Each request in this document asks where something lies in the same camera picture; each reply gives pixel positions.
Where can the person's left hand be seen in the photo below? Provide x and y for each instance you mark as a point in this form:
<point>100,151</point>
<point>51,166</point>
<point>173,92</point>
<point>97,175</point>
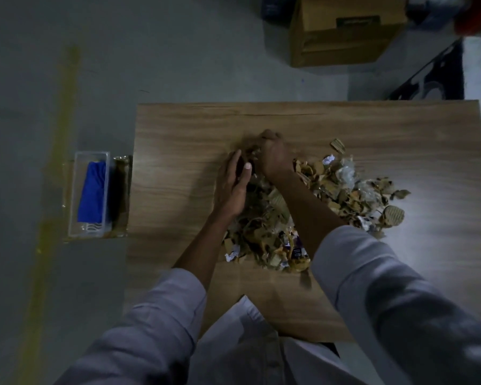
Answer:
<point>230,192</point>

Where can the person's right hand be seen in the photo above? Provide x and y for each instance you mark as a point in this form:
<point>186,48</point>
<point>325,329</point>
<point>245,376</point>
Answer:
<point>274,156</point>

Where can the pile of cardboard paper scraps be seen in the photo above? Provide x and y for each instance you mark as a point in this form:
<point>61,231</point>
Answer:
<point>344,188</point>

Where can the person's left forearm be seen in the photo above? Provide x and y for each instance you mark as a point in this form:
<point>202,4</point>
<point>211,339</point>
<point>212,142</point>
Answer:
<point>200,252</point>

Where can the person's right forearm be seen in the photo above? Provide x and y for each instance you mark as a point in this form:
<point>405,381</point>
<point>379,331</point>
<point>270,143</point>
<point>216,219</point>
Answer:
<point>308,212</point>

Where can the taped brown cardboard box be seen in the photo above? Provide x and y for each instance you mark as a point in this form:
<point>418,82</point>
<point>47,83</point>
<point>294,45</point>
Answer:
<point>122,196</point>

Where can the blue cloth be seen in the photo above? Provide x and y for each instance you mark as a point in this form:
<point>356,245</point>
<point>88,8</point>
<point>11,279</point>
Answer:
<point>91,192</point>

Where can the clear plastic box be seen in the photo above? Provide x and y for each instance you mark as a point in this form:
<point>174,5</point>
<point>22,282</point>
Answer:
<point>89,230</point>

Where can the dark blue small box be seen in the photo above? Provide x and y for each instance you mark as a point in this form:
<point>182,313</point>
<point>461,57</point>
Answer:
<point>276,7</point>

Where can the wooden table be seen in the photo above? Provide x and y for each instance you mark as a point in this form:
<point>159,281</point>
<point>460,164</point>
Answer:
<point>445,256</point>

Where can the light denim shirt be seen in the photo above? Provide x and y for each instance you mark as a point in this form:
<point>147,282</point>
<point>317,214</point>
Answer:
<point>405,308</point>

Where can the red plastic item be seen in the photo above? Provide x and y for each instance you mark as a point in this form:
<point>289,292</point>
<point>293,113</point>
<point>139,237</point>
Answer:
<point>479,13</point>

